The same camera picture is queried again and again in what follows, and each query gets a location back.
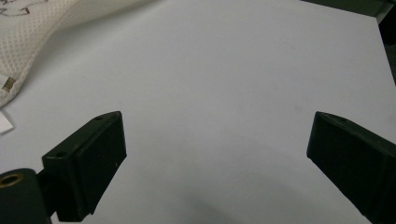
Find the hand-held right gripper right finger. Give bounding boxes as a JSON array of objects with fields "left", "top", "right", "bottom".
[{"left": 305, "top": 110, "right": 396, "bottom": 224}]

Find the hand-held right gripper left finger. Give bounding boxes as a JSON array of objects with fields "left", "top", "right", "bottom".
[{"left": 41, "top": 110, "right": 128, "bottom": 223}]

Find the white paper tag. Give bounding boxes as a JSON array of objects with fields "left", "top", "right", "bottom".
[{"left": 0, "top": 110, "right": 15, "bottom": 135}]

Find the cream mesh fabric cloth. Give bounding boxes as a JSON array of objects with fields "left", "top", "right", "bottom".
[{"left": 0, "top": 0, "right": 157, "bottom": 109}]

